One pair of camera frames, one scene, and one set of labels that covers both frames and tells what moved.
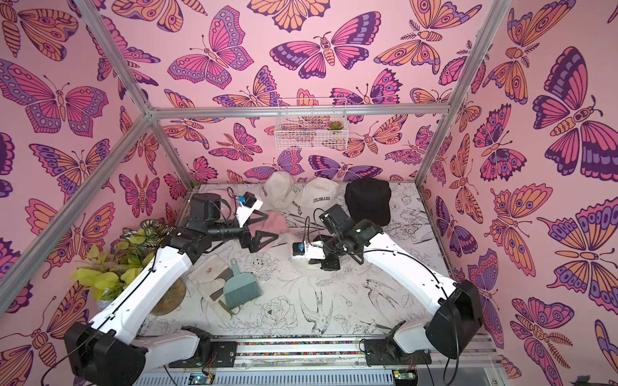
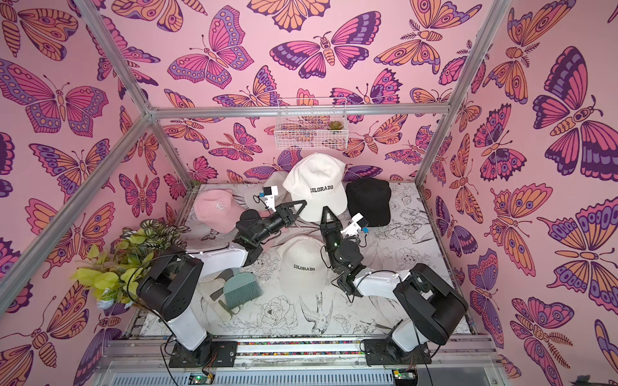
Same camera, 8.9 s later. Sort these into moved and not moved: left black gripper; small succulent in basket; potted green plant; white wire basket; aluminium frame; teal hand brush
Moved: left black gripper
Not moved: aluminium frame; white wire basket; potted green plant; teal hand brush; small succulent in basket
